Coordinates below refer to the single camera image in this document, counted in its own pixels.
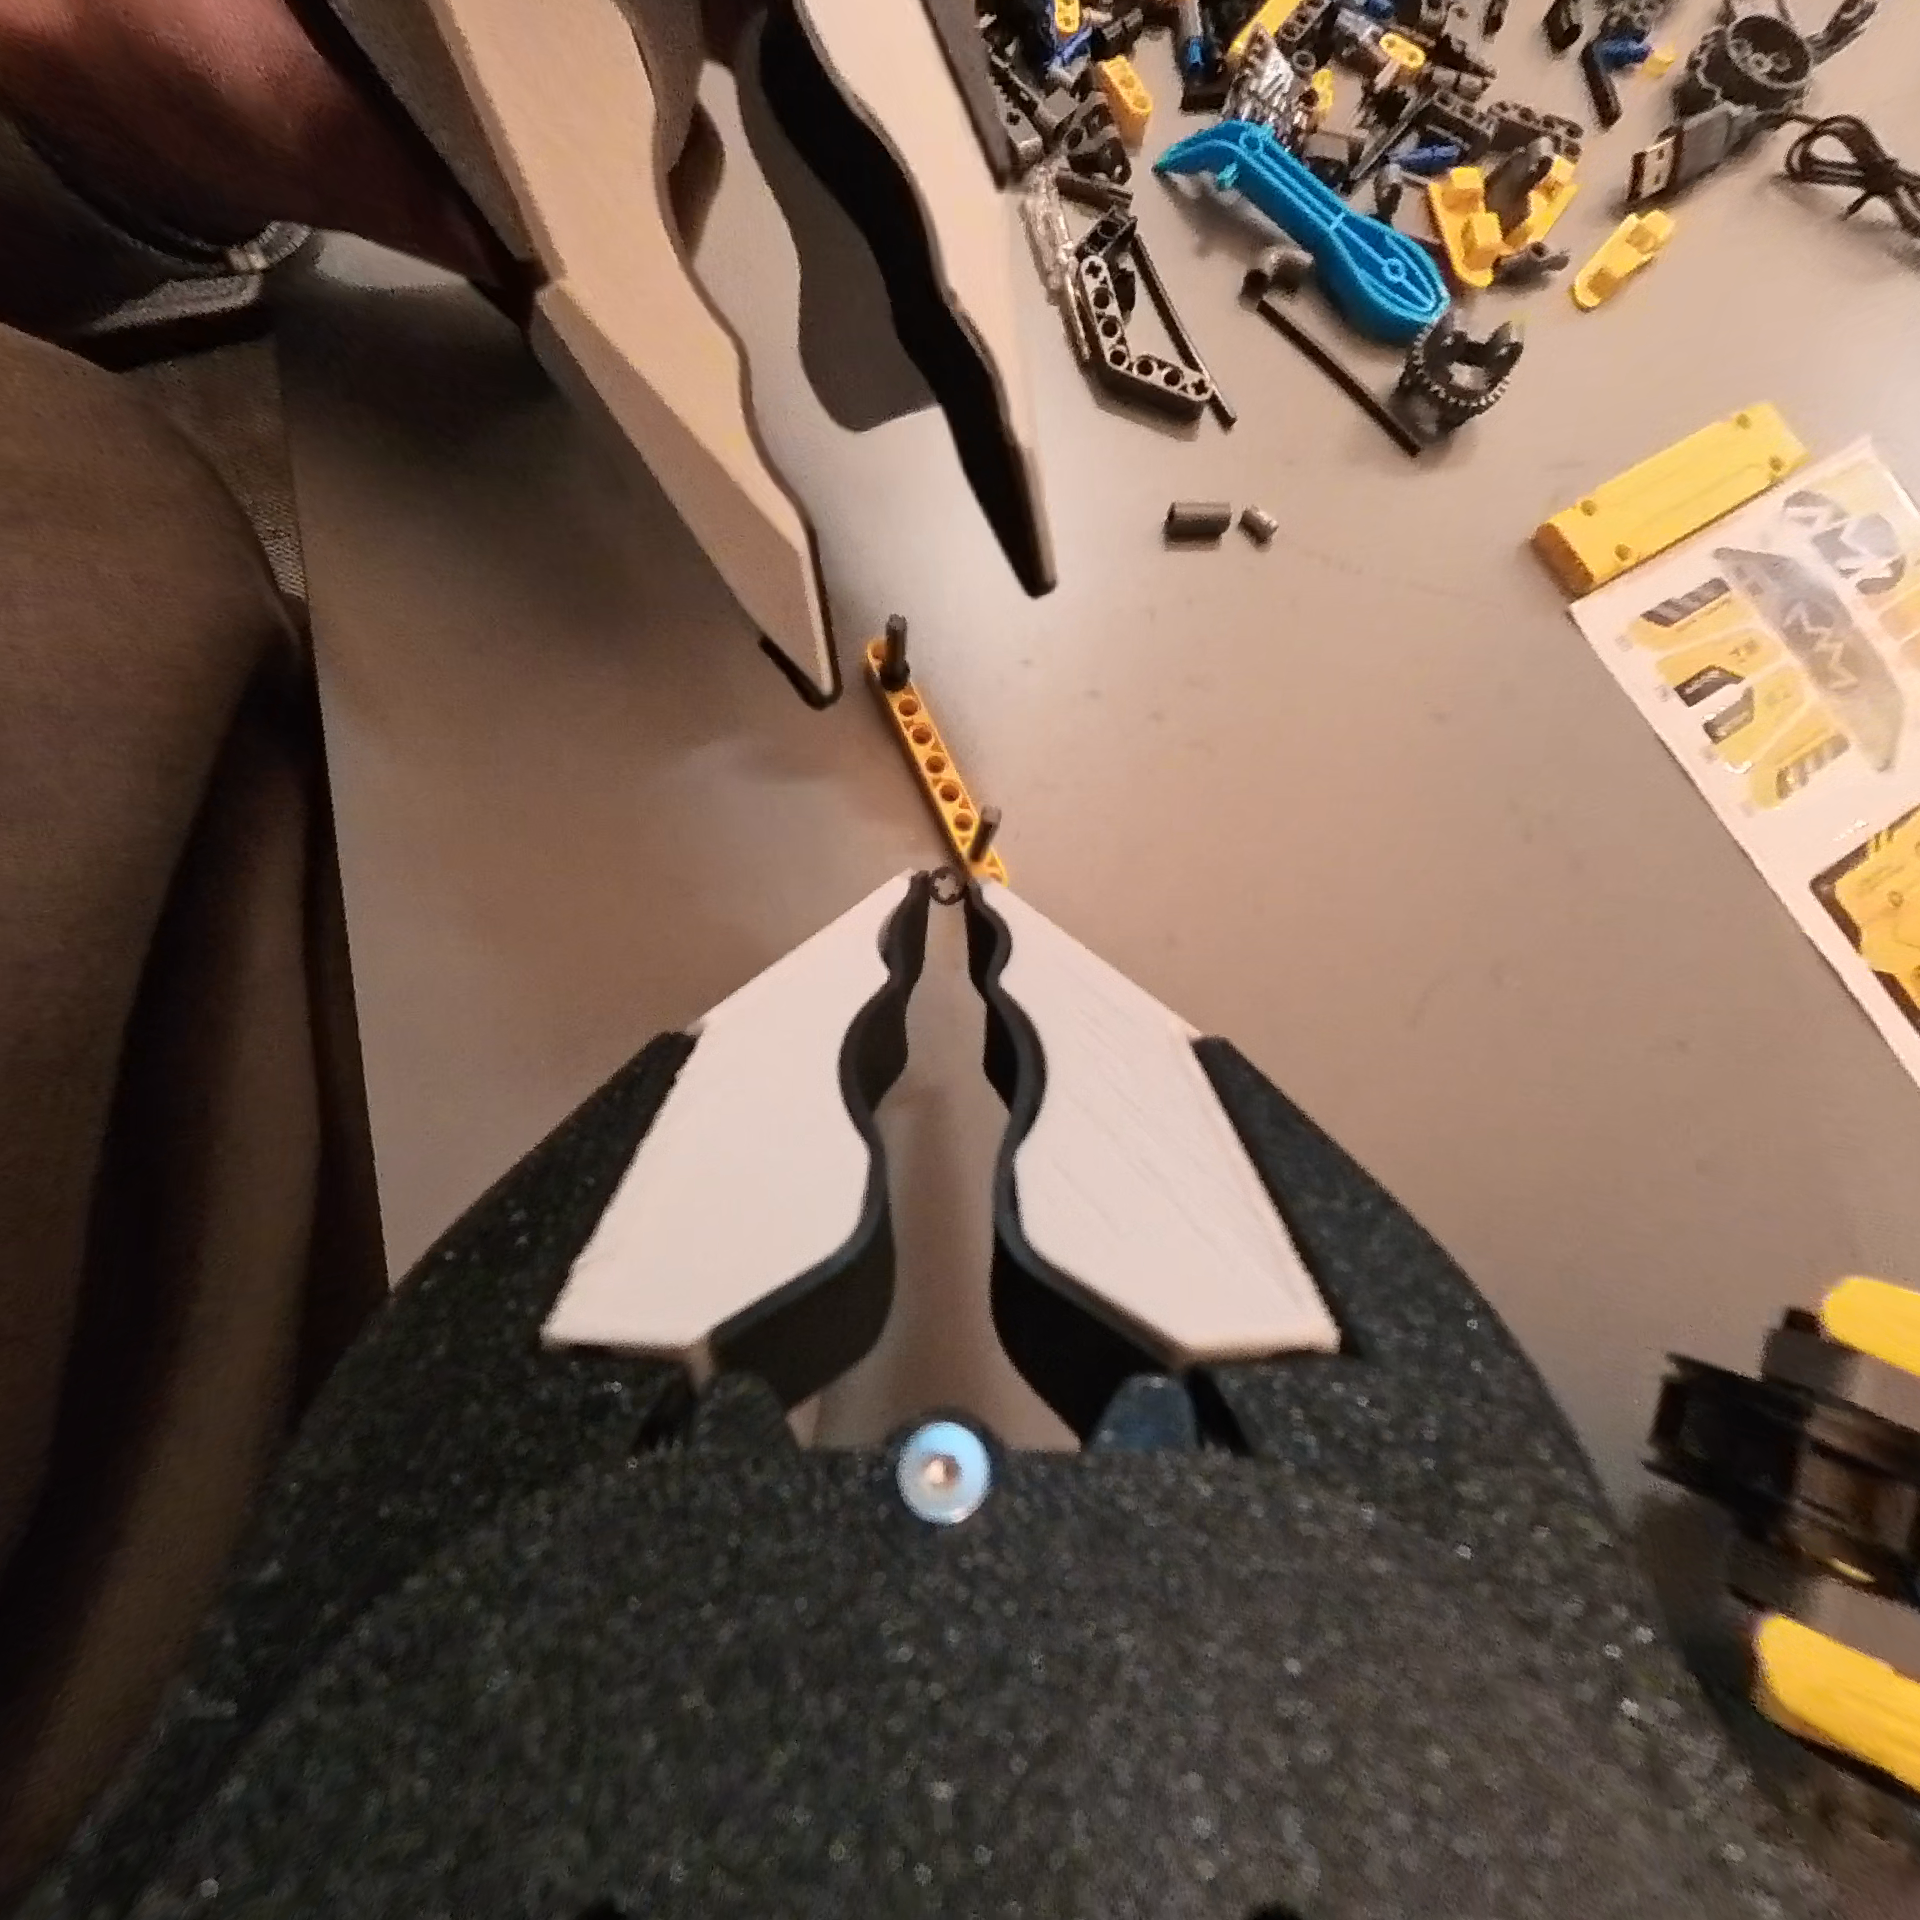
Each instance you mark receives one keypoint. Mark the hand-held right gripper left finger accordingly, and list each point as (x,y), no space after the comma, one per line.
(718,1182)

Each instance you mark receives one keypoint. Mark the blue plastic separator tool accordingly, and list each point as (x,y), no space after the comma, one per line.
(1336,225)

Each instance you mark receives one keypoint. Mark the yellow thin beam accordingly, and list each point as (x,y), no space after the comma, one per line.
(938,771)

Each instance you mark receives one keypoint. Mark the yellow fender piece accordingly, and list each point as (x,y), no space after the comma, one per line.
(1480,225)

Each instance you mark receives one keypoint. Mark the yellow rectangular panel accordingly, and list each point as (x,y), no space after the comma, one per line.
(1667,498)

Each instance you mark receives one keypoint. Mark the small yellow curved piece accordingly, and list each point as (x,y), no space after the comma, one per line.
(1620,255)

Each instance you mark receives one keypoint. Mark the pile of small building pieces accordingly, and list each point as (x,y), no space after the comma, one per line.
(1319,75)

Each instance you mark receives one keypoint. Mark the dark grey sleeve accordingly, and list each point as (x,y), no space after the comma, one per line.
(1196,522)

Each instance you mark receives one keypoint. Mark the person's left hand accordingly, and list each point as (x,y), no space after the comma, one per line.
(257,110)

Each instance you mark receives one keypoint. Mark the grey elbow piece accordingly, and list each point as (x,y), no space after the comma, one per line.
(1278,272)

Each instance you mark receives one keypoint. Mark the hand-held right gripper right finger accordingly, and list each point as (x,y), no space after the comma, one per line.
(1162,1182)

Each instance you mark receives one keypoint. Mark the black bevel gear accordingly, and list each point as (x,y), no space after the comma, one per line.
(1456,383)

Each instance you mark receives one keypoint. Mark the yellow sticker sheet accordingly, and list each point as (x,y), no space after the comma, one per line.
(1767,679)

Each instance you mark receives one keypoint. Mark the dark grey angled beam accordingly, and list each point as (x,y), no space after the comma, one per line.
(1116,323)

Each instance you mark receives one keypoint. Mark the thick black rod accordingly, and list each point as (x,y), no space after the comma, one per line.
(1344,380)

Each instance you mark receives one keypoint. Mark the black wheel hub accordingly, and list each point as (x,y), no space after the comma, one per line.
(1746,67)

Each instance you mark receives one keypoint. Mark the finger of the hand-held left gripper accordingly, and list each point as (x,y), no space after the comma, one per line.
(933,225)
(598,225)

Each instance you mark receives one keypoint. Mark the yellow toy vehicle model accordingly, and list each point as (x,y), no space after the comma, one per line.
(1797,1471)

